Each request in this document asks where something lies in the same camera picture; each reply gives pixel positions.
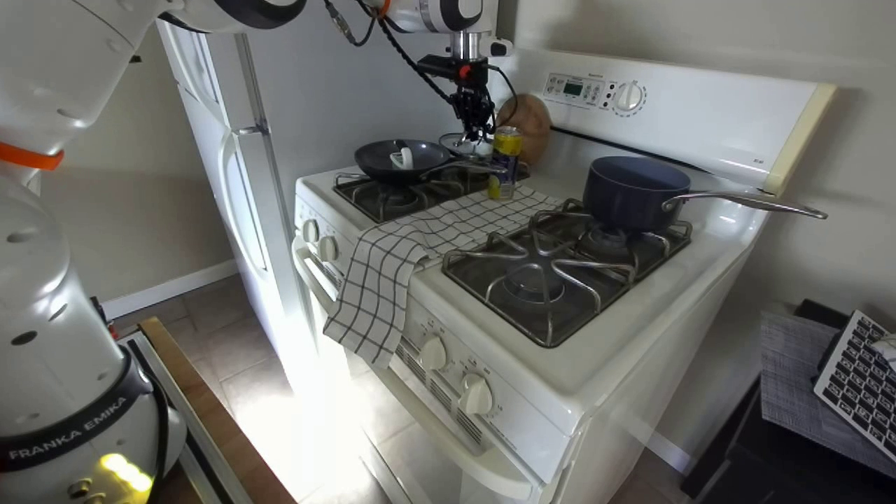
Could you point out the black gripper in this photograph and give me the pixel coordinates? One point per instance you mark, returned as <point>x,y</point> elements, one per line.
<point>474,91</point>

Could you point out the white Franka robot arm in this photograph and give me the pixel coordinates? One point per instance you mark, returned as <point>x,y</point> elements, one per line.
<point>58,353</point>

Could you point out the dark blue pot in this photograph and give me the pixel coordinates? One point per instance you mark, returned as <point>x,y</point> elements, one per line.
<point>622,196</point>

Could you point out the white stove knob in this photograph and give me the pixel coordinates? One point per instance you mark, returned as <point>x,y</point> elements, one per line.
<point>477,396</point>
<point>330,247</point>
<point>312,231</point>
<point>432,353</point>

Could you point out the white gas stove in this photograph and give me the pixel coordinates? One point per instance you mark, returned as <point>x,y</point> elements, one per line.
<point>673,105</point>

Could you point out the yellow green bottle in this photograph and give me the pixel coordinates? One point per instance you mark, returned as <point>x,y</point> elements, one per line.
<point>508,168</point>

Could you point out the round brown wooden board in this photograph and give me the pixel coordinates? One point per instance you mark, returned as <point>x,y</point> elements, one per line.
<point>533,118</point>

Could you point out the black frying pan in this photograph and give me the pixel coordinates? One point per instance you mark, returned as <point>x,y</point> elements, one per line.
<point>403,160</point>

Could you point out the small black burner grate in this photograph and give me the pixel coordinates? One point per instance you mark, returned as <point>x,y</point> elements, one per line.
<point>393,199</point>

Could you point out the white round oven dial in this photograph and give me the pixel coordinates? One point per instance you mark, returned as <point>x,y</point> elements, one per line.
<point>629,97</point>

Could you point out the large black burner grate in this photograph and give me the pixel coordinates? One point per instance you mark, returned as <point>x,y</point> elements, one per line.
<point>550,282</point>

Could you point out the white black checkered towel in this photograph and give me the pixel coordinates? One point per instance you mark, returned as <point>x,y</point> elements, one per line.
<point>382,270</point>

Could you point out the white refrigerator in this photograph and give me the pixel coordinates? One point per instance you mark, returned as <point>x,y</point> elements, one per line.
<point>282,112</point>

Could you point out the wooden robot table edge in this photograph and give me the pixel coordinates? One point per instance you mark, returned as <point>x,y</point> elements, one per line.
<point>211,409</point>

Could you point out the grey mat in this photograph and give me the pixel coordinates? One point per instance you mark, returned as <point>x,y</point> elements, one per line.
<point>788,374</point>

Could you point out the black side table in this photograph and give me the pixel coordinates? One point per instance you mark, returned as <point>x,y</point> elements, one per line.
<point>747,466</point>

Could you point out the white keyboard with dark keys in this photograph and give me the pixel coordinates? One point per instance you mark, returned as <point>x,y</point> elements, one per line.
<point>859,381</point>

